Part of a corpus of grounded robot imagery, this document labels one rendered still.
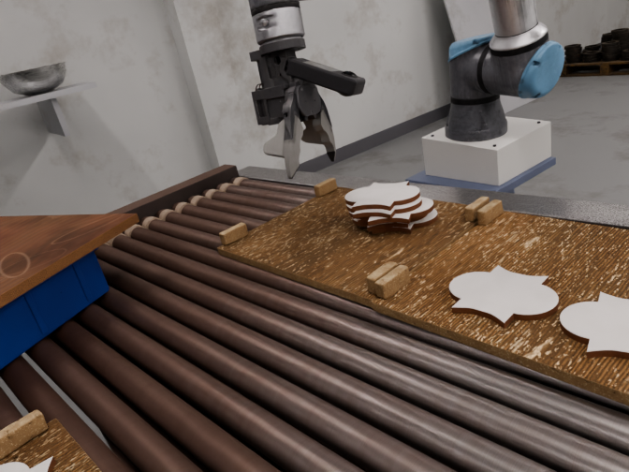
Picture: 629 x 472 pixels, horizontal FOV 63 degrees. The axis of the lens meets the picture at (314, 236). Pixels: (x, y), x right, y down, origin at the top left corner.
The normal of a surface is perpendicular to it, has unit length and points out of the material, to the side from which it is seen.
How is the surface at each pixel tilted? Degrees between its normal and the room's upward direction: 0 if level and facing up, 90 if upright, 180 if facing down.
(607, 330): 0
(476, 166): 90
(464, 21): 75
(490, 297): 0
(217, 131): 90
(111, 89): 90
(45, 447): 0
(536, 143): 90
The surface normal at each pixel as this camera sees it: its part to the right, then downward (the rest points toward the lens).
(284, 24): 0.23, 0.19
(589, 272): -0.19, -0.90
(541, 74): 0.58, 0.40
